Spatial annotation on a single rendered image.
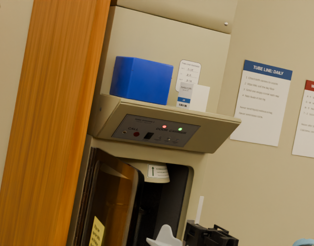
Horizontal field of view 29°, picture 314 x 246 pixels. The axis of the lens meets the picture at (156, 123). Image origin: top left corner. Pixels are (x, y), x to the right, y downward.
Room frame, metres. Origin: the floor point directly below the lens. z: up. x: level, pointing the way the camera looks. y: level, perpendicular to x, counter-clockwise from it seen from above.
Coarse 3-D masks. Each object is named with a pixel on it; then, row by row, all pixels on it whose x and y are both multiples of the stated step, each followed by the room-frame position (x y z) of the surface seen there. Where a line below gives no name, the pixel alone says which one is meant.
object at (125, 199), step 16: (96, 160) 1.35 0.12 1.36; (112, 160) 1.25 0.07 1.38; (96, 176) 1.33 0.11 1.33; (112, 176) 1.23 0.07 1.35; (128, 176) 1.14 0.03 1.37; (96, 192) 1.31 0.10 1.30; (112, 192) 1.21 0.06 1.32; (128, 192) 1.13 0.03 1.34; (96, 208) 1.29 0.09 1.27; (112, 208) 1.20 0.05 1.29; (128, 208) 1.12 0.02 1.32; (112, 224) 1.18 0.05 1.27; (128, 224) 1.10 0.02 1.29; (80, 240) 1.36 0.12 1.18; (112, 240) 1.16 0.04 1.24; (128, 240) 1.10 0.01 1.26
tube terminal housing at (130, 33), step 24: (120, 24) 1.40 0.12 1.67; (144, 24) 1.43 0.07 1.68; (168, 24) 1.46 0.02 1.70; (120, 48) 1.40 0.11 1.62; (144, 48) 1.43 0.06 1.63; (168, 48) 1.46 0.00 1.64; (192, 48) 1.49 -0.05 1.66; (216, 48) 1.52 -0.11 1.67; (216, 72) 1.53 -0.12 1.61; (96, 96) 1.40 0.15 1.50; (168, 96) 1.47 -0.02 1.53; (216, 96) 1.54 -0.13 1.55; (96, 144) 1.40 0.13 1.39; (120, 144) 1.43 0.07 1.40; (144, 144) 1.45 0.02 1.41; (192, 168) 1.53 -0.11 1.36; (192, 192) 1.53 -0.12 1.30; (72, 216) 1.42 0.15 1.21; (192, 216) 1.54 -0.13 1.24; (72, 240) 1.39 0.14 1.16
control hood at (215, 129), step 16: (112, 96) 1.33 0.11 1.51; (112, 112) 1.32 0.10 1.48; (128, 112) 1.32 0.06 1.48; (144, 112) 1.33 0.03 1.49; (160, 112) 1.34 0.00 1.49; (176, 112) 1.36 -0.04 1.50; (192, 112) 1.37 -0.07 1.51; (208, 112) 1.48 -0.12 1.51; (96, 128) 1.37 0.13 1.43; (112, 128) 1.35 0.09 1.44; (208, 128) 1.43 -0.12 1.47; (224, 128) 1.44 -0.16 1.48; (160, 144) 1.44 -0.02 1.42; (192, 144) 1.47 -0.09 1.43; (208, 144) 1.48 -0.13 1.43
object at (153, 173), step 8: (128, 160) 1.50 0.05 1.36; (136, 160) 1.49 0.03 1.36; (144, 160) 1.50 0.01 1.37; (144, 168) 1.49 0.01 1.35; (152, 168) 1.50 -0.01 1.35; (160, 168) 1.52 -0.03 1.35; (144, 176) 1.48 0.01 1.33; (152, 176) 1.49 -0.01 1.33; (160, 176) 1.51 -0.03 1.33; (168, 176) 1.55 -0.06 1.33
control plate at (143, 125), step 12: (132, 120) 1.34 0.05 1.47; (144, 120) 1.35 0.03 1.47; (156, 120) 1.36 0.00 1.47; (120, 132) 1.37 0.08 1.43; (132, 132) 1.38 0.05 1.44; (144, 132) 1.39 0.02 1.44; (156, 132) 1.40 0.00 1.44; (168, 132) 1.41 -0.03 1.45; (180, 132) 1.42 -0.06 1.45; (192, 132) 1.43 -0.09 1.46; (168, 144) 1.45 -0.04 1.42; (180, 144) 1.45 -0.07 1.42
